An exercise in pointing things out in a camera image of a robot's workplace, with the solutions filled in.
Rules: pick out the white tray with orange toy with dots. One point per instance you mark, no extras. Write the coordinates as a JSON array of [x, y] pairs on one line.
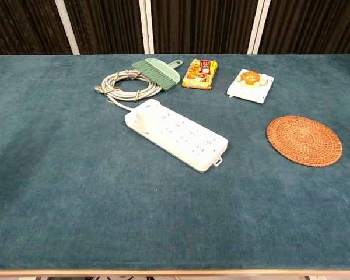
[[251, 86]]

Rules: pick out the round woven rattan coaster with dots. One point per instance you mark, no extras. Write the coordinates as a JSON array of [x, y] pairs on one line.
[[304, 141]]

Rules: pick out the teal velvet tablecloth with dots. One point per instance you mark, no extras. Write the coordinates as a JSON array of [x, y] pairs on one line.
[[76, 189]]

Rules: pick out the white partition frame post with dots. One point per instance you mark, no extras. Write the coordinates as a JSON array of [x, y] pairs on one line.
[[67, 26], [258, 26], [146, 26]]

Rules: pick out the yellow snack packet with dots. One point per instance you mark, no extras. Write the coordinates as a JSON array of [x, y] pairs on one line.
[[200, 73]]

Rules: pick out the green hand brush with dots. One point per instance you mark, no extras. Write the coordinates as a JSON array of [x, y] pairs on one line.
[[160, 72]]

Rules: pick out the white power strip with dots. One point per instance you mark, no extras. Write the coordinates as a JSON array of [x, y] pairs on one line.
[[181, 140]]

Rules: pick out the white plug adapter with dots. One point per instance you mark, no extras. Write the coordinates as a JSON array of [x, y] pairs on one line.
[[143, 118]]

